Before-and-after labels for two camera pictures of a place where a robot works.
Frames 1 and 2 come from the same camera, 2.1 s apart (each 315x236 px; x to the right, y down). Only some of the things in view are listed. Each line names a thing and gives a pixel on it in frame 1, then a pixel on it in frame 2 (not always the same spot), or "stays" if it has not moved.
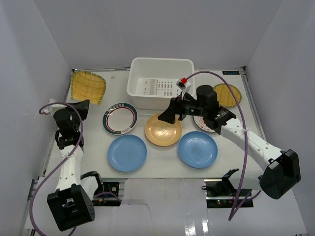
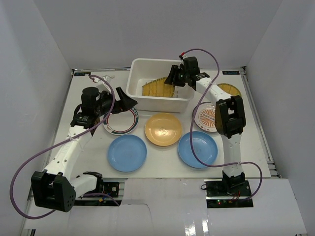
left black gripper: (76, 111) → (118, 100)
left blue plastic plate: (127, 152) stays
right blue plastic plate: (198, 149) stays
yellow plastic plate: (161, 132) stays
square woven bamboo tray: (85, 85) → (158, 88)
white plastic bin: (152, 82) stays
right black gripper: (175, 108) → (174, 72)
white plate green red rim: (119, 118) stays
